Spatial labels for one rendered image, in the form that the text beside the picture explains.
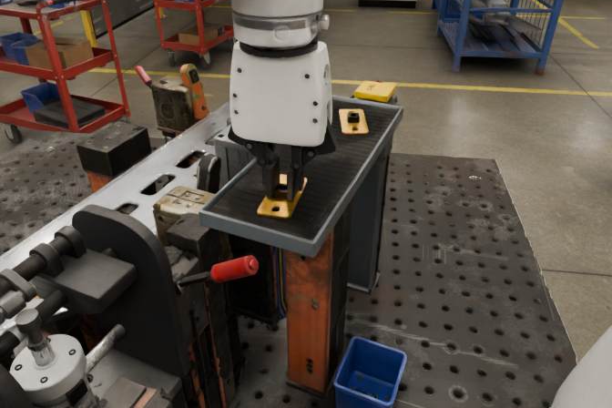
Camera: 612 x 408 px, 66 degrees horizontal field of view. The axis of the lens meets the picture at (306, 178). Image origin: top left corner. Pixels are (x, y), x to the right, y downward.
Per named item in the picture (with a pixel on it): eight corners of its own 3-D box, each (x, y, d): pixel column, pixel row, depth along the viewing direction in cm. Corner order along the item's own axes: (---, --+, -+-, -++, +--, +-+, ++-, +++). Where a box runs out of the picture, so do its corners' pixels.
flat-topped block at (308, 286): (307, 342, 93) (307, 139, 69) (345, 356, 90) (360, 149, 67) (285, 384, 85) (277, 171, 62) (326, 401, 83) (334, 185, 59)
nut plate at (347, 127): (338, 110, 75) (339, 104, 75) (362, 110, 75) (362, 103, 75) (342, 134, 68) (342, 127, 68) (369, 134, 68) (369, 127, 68)
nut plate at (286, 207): (278, 176, 59) (278, 167, 58) (308, 179, 58) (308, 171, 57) (255, 215, 52) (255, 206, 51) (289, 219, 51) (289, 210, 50)
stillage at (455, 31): (435, 35, 534) (449, -58, 484) (508, 37, 527) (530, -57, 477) (452, 71, 433) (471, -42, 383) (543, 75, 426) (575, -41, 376)
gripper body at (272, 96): (339, 24, 47) (335, 127, 53) (241, 18, 49) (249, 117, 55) (322, 45, 41) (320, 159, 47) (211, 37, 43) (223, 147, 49)
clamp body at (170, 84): (183, 189, 140) (164, 70, 121) (226, 200, 135) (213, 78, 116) (160, 209, 132) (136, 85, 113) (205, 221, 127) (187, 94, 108)
